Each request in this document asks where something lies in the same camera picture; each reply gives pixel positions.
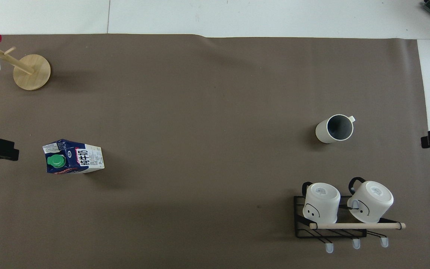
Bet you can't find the blue white milk carton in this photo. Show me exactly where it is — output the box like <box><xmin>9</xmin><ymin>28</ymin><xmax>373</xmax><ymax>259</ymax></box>
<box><xmin>42</xmin><ymin>139</ymin><xmax>105</xmax><ymax>174</ymax></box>

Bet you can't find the white mug grey inside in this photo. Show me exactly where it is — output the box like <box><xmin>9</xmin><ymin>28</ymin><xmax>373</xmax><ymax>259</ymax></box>
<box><xmin>315</xmin><ymin>114</ymin><xmax>356</xmax><ymax>144</ymax></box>

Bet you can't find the wooden mug tree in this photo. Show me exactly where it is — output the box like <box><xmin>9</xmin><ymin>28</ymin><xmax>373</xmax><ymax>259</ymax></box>
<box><xmin>0</xmin><ymin>41</ymin><xmax>51</xmax><ymax>91</ymax></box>

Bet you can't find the white mug black handle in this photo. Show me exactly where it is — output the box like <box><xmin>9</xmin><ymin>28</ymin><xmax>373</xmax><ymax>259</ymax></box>
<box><xmin>347</xmin><ymin>177</ymin><xmax>394</xmax><ymax>224</ymax></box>
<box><xmin>302</xmin><ymin>182</ymin><xmax>341</xmax><ymax>224</ymax></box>

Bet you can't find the black wire rack wooden bar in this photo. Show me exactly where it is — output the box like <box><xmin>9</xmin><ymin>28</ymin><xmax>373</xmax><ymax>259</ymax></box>
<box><xmin>294</xmin><ymin>194</ymin><xmax>406</xmax><ymax>254</ymax></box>

